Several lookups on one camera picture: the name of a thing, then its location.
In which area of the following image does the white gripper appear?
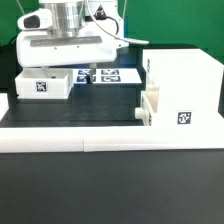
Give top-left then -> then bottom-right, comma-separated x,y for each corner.
16,31 -> 124,84

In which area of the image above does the white drawer box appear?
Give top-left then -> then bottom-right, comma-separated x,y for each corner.
135,90 -> 158,127
15,68 -> 74,99

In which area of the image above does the white front drawer box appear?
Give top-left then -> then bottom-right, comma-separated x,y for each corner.
135,90 -> 158,127

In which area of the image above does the white drawer cabinet frame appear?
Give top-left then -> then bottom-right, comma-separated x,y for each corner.
142,49 -> 224,127

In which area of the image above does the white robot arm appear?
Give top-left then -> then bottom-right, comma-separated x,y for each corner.
16,0 -> 124,77

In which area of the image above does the white marker base plate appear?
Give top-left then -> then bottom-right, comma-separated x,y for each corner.
73,68 -> 142,84

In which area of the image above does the thin white cable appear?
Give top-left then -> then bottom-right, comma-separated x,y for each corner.
84,0 -> 150,46

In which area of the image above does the white L-shaped boundary rail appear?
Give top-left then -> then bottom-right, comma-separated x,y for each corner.
0,93 -> 224,154

